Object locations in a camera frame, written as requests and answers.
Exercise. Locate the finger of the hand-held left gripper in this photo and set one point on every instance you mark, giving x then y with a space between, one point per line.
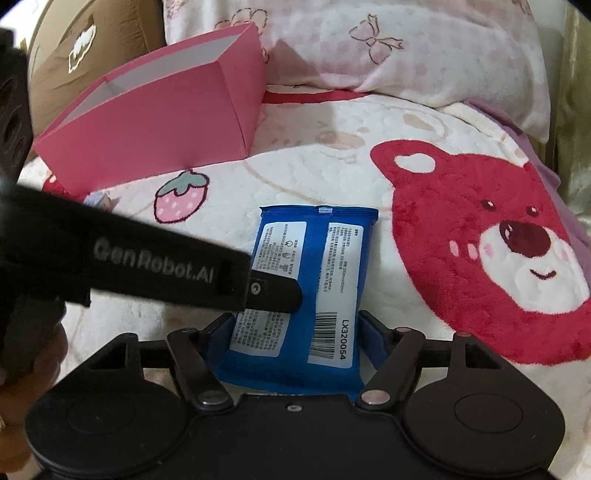
277 293

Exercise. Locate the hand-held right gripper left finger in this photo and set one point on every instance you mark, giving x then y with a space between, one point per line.
217 341

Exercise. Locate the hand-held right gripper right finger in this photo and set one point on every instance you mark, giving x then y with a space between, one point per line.
371 332

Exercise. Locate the blue wet wipes packet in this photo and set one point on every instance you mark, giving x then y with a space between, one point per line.
341 258

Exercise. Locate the pink cardboard box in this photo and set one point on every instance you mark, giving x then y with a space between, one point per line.
161 129

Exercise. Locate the person's left hand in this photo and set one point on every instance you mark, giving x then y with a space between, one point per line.
51 355

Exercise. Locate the red bear printed blanket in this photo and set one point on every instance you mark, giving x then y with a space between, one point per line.
323 152

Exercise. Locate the brown pillow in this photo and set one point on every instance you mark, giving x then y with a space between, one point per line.
115 41

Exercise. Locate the pink checked pillow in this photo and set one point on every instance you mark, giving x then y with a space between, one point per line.
415 55

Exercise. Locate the gold curtain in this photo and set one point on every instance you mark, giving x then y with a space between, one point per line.
575 115

